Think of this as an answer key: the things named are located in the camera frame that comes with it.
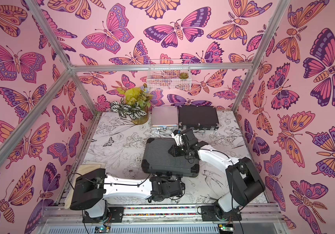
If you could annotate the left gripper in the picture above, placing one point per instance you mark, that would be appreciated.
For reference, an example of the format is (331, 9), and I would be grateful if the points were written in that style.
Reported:
(166, 181)

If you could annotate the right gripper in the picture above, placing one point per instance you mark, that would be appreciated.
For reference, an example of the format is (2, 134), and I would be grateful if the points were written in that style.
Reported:
(177, 148)

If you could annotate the large black poker case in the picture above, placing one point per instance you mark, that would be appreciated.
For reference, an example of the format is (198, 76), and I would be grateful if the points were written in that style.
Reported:
(157, 160)

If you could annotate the small silver poker case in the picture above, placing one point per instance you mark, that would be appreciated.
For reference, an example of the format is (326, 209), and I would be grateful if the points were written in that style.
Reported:
(164, 119)

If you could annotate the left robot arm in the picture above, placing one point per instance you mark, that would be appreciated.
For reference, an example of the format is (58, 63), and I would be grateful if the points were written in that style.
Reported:
(118, 187)

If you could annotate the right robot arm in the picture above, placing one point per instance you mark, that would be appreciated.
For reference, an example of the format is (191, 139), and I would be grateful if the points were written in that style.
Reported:
(245, 183)

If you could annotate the amber glass plant vase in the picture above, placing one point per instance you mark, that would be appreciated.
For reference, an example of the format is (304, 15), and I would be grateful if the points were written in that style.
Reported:
(140, 118)

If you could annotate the green leafy plant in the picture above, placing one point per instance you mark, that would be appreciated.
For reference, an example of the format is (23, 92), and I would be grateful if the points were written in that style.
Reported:
(135, 97)

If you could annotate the small succulent plant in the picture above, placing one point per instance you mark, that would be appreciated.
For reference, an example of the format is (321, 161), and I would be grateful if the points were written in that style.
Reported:
(183, 75)

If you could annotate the striped black white plant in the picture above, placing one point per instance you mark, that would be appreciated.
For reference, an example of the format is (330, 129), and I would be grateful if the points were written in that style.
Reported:
(124, 110)

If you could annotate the cream work glove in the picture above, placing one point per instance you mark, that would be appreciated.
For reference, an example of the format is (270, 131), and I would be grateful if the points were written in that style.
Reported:
(76, 175)

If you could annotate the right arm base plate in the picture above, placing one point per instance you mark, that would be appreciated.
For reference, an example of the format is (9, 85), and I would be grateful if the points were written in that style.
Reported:
(214, 213)

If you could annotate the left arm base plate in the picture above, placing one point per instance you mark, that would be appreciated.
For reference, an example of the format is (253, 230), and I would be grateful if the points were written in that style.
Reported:
(110, 215)

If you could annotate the white wire basket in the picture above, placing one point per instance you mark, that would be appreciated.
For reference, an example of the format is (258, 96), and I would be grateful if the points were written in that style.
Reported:
(164, 74)

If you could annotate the aluminium front rail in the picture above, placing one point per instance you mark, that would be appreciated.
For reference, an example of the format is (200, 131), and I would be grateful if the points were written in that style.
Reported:
(173, 213)

